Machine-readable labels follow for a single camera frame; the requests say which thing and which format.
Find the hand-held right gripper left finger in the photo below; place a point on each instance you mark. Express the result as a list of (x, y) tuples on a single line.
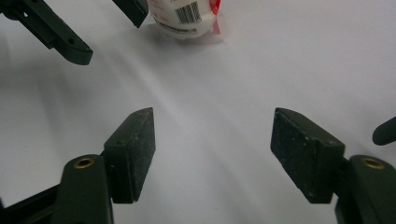
[(134, 155)]

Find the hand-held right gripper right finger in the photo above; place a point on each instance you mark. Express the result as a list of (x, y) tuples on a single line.
[(305, 155)]

